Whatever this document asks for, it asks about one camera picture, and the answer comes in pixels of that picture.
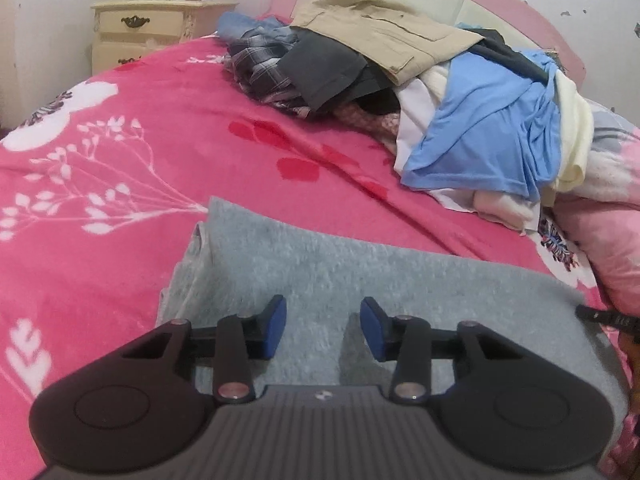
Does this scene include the pink patterned garment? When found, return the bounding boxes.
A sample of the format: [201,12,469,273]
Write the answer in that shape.
[331,101,402,144]

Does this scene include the pink white pillow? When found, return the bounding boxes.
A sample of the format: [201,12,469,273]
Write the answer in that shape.
[550,99,640,317]

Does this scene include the pale pink garment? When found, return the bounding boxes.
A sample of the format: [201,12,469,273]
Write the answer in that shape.
[471,189,542,234]

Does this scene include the cream knit sweater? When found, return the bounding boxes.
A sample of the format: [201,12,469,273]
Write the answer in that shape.
[541,66,597,209]

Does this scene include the pink floral blanket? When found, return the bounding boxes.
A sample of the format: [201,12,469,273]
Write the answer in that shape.
[0,34,640,480]

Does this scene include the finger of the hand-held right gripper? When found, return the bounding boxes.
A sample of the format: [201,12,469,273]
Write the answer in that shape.
[575,304,640,334]

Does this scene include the black garment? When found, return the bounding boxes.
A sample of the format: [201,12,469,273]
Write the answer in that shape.
[469,29,552,82]

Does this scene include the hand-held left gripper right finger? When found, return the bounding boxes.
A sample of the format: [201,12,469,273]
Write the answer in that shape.
[360,296,526,405]

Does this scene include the grey sweatshirt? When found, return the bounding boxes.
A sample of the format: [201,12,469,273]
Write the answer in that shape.
[155,196,632,413]

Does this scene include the dark grey trousers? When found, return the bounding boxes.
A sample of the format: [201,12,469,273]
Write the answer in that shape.
[276,29,397,112]

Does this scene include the plaid shirt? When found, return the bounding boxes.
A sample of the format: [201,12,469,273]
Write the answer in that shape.
[221,26,322,119]

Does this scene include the cream nightstand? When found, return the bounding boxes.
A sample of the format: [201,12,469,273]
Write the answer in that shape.
[89,0,239,77]

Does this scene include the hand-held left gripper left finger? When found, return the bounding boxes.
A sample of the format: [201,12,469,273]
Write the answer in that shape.
[120,295,288,404]

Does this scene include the beige cargo jacket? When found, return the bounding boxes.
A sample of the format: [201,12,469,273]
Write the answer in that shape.
[289,0,487,87]

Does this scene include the light blue denim garment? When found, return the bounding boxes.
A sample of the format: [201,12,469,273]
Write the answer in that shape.
[216,11,292,44]

